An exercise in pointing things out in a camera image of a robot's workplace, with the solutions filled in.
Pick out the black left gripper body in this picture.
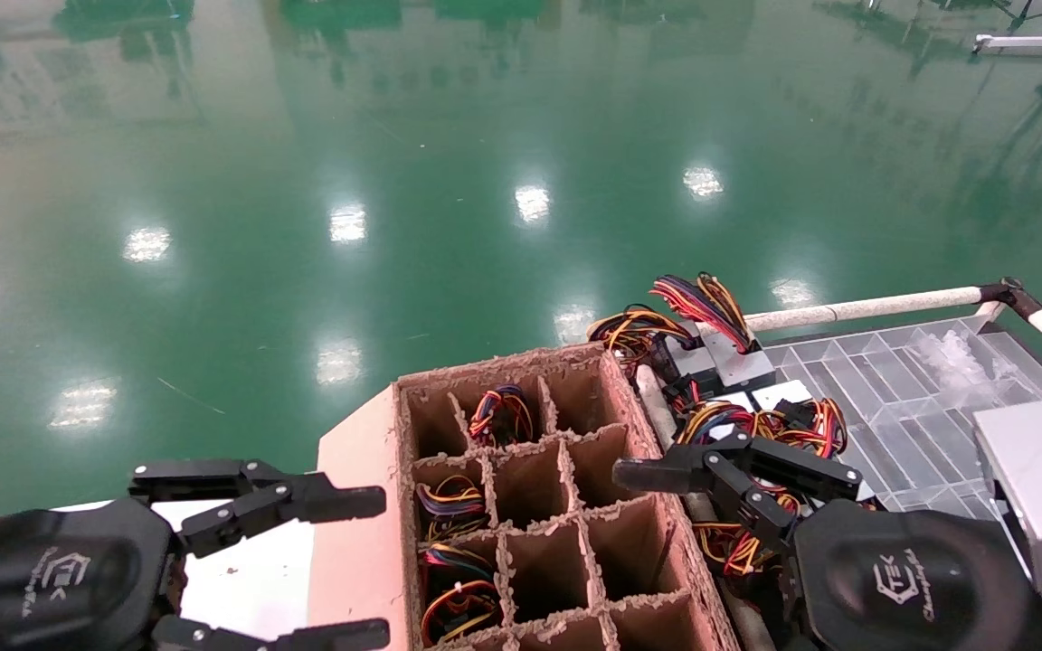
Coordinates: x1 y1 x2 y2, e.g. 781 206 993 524
0 495 189 651

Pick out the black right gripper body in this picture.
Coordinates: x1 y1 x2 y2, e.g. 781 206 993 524
788 500 1042 651

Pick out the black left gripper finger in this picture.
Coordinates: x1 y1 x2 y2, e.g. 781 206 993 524
129 458 387 558
152 615 392 651

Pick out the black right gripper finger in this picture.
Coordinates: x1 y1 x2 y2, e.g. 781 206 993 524
613 436 866 552

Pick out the power supply with wire harness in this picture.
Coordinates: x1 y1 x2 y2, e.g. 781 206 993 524
750 380 849 460
673 398 759 458
588 306 732 395
414 475 489 543
649 273 777 392
691 517 795 581
418 541 506 648
469 384 536 449

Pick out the brown cardboard divider box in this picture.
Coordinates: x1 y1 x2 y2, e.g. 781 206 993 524
308 344 741 651

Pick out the clear plastic compartment tray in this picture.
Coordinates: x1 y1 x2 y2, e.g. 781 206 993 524
761 315 1042 543

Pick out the crumpled clear plastic bag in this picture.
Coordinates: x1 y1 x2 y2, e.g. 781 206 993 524
917 327 1003 392

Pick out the black pipe corner joint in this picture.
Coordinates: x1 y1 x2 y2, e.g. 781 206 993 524
980 277 1042 319

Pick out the pile of wired power supplies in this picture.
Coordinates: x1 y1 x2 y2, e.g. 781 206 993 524
634 362 777 651

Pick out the white wheeled stand frame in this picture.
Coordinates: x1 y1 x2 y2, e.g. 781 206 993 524
973 0 1042 61

